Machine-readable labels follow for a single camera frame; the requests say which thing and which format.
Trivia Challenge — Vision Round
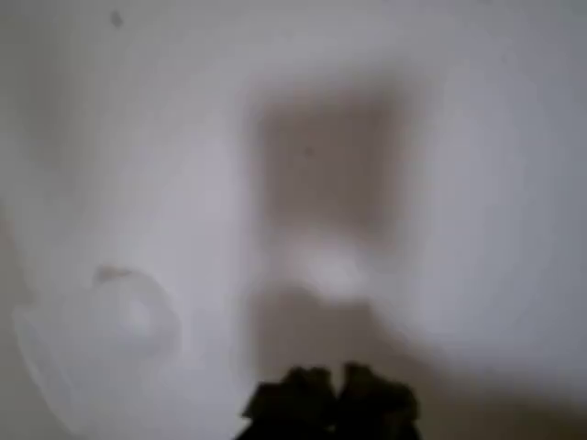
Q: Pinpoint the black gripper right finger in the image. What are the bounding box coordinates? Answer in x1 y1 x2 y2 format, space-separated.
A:
335 360 422 440

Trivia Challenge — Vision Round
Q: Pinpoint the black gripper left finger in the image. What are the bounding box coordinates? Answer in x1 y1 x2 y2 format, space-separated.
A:
238 365 341 440

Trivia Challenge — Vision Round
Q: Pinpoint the small translucent plastic cup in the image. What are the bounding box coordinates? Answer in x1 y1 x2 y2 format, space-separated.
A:
12 263 183 423

